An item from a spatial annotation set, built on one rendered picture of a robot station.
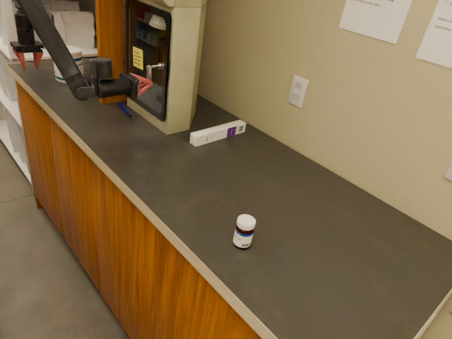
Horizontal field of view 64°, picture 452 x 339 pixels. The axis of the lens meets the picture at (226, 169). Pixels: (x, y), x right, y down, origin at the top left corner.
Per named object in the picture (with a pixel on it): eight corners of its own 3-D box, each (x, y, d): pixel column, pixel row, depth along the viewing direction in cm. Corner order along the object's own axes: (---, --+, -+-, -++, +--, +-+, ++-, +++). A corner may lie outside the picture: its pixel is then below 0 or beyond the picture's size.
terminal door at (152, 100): (126, 95, 158) (126, -5, 137) (165, 123, 140) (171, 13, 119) (125, 95, 157) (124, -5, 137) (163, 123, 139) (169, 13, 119)
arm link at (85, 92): (74, 91, 122) (77, 99, 115) (70, 56, 117) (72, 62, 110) (111, 89, 127) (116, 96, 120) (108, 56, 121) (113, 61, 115)
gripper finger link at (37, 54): (46, 70, 142) (42, 46, 137) (25, 72, 137) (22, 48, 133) (39, 65, 146) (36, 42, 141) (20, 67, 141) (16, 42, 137)
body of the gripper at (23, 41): (44, 50, 138) (42, 29, 134) (15, 51, 132) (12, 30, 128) (38, 45, 142) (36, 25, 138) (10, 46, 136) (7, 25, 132)
